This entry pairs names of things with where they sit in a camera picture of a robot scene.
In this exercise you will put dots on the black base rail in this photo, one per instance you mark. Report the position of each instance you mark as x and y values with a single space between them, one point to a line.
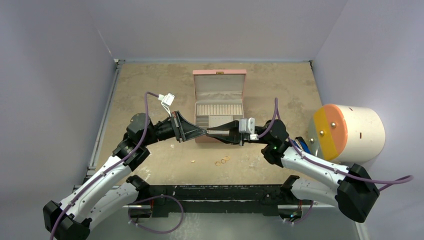
270 200

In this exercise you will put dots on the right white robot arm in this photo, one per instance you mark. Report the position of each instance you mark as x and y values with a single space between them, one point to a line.
349 188

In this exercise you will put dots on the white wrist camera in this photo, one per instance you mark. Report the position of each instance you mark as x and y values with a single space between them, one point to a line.
166 101
247 129

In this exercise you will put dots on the blue stapler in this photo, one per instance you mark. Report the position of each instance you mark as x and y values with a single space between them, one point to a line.
301 144

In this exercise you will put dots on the pink jewelry box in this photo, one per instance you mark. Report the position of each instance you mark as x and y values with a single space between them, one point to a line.
218 96

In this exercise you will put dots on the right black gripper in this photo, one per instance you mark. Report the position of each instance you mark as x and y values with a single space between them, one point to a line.
239 134

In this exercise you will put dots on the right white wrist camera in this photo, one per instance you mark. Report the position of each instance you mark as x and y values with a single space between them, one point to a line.
247 129

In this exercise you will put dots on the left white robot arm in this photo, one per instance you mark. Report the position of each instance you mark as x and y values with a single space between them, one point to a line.
74 217

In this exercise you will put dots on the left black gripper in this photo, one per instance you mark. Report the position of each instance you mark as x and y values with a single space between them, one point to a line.
183 129

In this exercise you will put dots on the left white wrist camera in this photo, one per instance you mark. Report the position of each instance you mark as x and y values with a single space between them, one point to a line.
166 101

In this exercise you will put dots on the white cylinder orange lid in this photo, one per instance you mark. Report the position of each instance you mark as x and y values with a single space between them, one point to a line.
346 134

